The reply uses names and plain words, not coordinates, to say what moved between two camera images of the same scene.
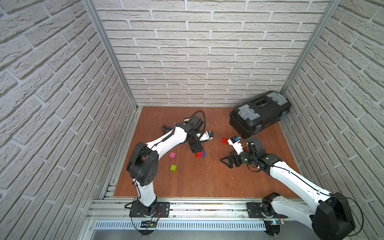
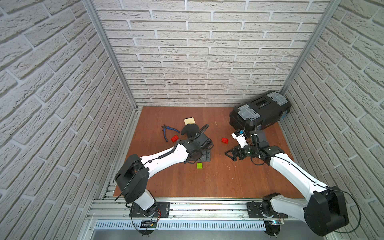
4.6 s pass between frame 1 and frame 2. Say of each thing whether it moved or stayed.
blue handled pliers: stayed
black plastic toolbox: stayed
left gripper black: moved
